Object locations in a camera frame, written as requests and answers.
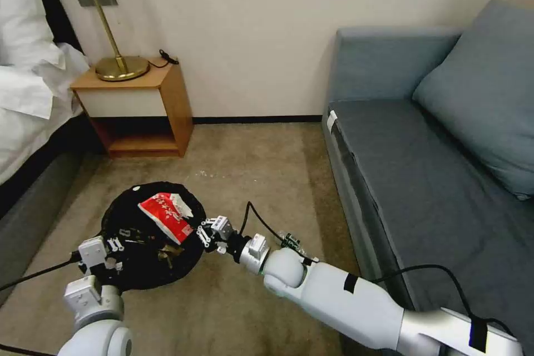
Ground black round trash bin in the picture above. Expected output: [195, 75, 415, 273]
[101, 180, 207, 291]

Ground red snack package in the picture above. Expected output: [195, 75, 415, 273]
[138, 192, 196, 245]

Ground brown crumpled trash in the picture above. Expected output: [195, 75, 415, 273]
[156, 245, 185, 268]

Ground small green black wrapper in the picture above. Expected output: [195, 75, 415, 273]
[279, 230, 302, 250]

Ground wooden nightstand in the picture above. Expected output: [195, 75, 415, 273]
[70, 55, 195, 160]

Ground white bedding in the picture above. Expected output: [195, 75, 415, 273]
[0, 0, 91, 186]

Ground blue grey sofa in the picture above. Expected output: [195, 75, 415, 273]
[321, 0, 534, 336]

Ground dark headboard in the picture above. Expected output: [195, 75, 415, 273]
[38, 0, 86, 59]

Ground blue sofa cushion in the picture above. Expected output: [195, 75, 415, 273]
[412, 32, 534, 200]

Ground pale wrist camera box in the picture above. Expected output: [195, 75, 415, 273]
[211, 215, 233, 241]
[78, 236, 108, 268]

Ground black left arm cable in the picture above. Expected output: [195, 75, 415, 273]
[0, 250, 86, 291]

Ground grey bed frame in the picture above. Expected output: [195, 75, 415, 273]
[0, 122, 105, 306]

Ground thin black cable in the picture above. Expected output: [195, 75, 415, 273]
[147, 48, 181, 70]

